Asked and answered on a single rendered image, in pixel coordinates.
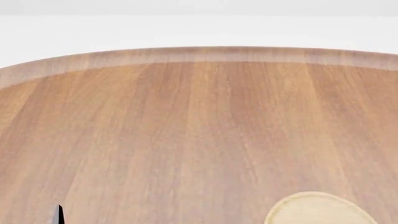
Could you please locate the round light wooden plate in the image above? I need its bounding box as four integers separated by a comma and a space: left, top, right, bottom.
264, 190, 379, 224

